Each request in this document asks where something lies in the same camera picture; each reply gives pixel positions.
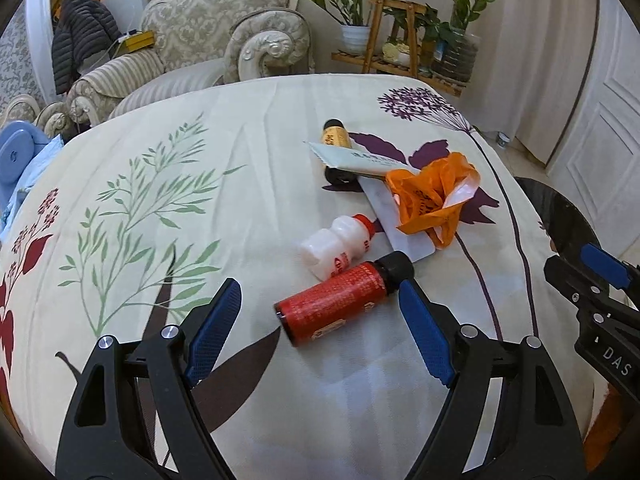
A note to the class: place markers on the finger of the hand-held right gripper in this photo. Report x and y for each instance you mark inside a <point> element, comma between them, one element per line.
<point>605,262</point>
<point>572,280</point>

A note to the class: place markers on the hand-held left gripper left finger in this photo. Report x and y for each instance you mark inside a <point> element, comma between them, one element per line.
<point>212,332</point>

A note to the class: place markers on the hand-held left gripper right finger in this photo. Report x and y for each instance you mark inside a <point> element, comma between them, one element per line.
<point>425,335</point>

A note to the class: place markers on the trash bin with black liner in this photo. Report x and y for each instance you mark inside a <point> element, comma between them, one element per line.
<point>565,210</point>

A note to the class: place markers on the red bottle black cap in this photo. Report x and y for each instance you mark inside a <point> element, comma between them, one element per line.
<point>335,300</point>

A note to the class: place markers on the small white bottle red cap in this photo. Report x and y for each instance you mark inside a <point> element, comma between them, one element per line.
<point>335,245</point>

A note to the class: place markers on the orange plastic bag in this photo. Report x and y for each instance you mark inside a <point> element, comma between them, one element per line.
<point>430,195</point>

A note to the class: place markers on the pale packet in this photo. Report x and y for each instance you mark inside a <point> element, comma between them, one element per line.
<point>360,160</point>

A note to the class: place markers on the yellow bottle black cap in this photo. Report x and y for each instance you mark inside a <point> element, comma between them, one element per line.
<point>336,137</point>

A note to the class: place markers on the floral tablecloth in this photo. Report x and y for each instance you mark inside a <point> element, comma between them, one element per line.
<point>200,210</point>

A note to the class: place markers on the white panel door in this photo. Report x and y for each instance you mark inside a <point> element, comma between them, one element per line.
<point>605,135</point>

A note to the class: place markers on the small white cup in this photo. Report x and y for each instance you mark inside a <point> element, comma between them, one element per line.
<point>503,140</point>

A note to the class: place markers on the light blue cloth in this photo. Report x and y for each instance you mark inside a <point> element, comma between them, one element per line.
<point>35,180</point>

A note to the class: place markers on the tall potted plant clear pot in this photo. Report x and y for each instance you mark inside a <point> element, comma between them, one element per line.
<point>457,60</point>

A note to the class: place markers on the light blue plastic object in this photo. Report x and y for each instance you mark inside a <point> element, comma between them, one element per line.
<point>20,152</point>

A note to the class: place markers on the striped cream sofa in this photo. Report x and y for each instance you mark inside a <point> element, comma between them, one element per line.
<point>115,80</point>

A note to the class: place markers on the small plant ornate white pot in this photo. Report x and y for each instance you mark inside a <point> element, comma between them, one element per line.
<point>400,54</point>

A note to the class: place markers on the yellow box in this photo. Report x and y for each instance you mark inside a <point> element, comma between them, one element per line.
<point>140,41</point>

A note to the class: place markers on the potted plant white pot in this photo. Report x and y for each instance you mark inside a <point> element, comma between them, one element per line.
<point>355,40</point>

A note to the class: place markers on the wooden plant stand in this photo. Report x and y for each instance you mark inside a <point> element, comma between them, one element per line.
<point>375,35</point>

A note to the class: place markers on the ornate cream armchair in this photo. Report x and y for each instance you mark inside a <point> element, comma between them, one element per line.
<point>210,25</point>

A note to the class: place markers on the dark puffer jacket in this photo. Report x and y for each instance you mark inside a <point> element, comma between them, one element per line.
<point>82,40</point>

